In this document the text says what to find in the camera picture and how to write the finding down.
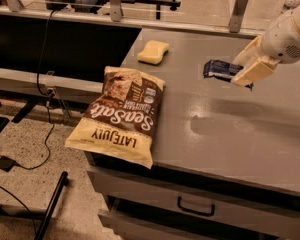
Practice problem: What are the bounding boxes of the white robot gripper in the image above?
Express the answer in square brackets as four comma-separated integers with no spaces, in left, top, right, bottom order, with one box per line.
[231,5,300,87]

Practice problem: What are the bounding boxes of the blue rxbar blueberry wrapper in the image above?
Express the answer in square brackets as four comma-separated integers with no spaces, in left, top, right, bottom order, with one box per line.
[203,59,243,82]

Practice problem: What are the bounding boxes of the yellow sponge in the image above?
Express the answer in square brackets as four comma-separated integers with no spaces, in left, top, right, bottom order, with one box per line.
[137,40,170,65]

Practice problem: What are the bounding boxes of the grey metal railing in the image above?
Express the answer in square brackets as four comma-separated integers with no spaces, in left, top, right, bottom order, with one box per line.
[0,0,274,41]

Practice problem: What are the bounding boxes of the Late July sea salt chips bag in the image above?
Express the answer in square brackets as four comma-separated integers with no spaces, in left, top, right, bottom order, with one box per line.
[65,66,165,168]

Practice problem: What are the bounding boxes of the black chair leg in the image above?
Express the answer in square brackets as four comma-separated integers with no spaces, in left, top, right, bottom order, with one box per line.
[34,171,69,240]

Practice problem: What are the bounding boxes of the black power adapter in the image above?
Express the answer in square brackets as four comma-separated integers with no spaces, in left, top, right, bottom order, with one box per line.
[0,156,16,172]

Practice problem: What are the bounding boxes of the grey drawer with black handle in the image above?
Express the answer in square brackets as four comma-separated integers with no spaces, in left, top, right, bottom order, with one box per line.
[87,163,300,240]

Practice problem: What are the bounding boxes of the black power cable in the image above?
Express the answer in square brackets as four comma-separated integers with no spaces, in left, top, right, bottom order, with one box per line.
[0,9,57,238]

